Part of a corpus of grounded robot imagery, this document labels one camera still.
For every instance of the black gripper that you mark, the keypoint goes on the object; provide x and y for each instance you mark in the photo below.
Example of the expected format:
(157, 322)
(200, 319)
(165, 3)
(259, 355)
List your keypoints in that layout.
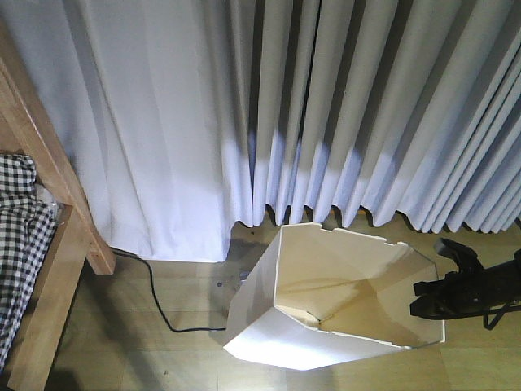
(455, 296)

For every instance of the white plastic trash bin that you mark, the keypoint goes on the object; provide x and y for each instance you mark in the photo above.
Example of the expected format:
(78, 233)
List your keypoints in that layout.
(317, 298)

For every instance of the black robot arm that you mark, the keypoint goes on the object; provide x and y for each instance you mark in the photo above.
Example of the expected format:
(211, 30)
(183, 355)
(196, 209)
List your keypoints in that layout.
(500, 285)

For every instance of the white curtain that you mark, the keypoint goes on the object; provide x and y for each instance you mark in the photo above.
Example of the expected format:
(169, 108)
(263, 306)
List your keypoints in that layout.
(182, 118)

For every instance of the black white checkered bedsheet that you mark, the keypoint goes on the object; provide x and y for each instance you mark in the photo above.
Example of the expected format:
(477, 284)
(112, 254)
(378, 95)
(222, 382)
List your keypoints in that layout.
(28, 225)

